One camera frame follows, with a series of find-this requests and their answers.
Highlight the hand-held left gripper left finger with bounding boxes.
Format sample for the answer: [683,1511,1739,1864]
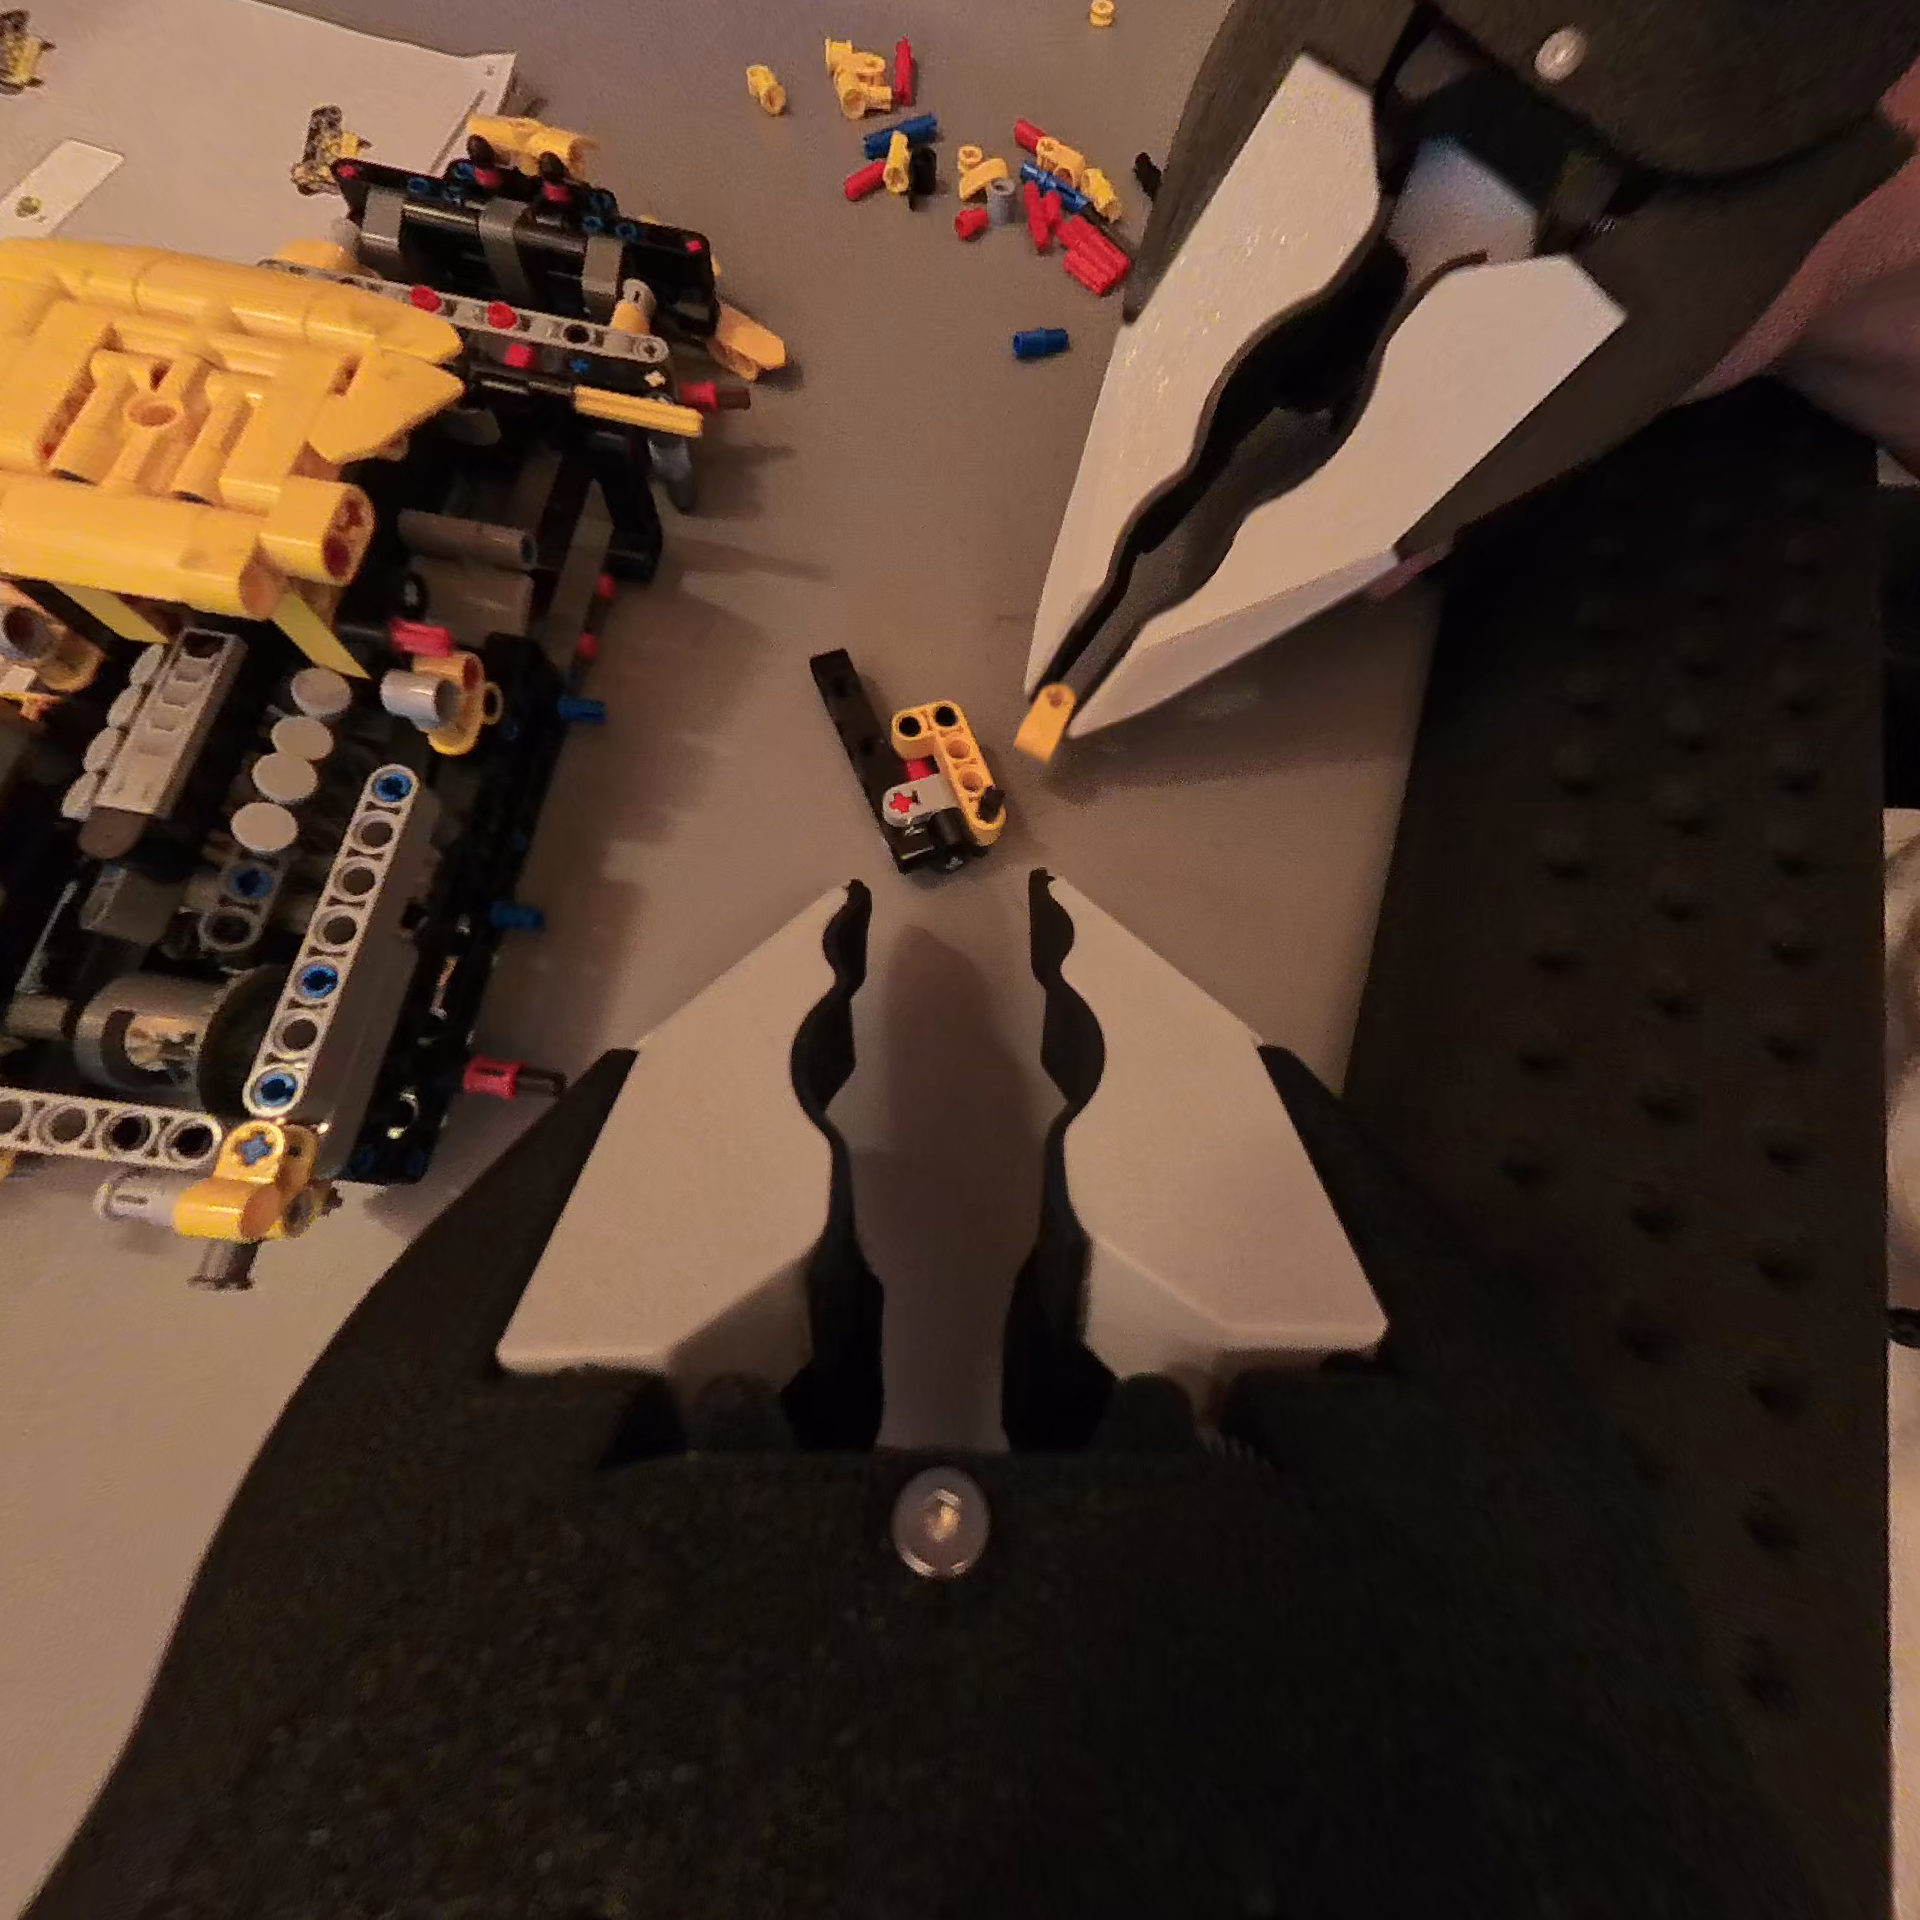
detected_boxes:
[492,878,885,1397]

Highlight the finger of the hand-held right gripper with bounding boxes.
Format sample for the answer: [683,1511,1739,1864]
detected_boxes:
[1024,55,1411,700]
[1069,252,1631,742]

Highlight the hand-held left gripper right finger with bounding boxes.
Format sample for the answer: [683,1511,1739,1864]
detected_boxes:
[1030,867,1390,1384]

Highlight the black brick beam assembly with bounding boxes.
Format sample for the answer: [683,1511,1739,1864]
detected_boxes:
[807,651,976,878]

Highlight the yellow angled brick beam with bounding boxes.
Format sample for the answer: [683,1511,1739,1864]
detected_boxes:
[885,700,1011,839]

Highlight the partly built toy brick car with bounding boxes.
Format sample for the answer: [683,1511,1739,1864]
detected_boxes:
[0,108,791,1294]

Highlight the grey desk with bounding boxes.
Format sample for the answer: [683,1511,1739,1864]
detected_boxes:
[0,0,1438,1920]

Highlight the person's right hand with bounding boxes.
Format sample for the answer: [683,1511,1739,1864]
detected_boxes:
[1688,67,1920,459]

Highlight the scattered coloured brick pins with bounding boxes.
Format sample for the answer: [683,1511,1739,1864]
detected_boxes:
[743,0,1164,363]

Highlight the open instruction booklet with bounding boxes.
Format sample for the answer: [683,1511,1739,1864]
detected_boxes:
[0,0,519,228]

